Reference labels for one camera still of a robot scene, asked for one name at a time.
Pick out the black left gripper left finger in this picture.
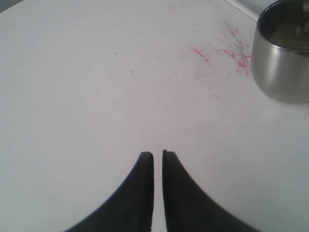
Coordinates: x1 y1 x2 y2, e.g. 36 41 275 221
68 152 154 232

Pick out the stainless steel bowl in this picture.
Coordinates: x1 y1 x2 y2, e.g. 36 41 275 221
251 0 309 104

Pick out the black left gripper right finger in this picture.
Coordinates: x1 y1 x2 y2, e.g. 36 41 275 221
162 150 257 232

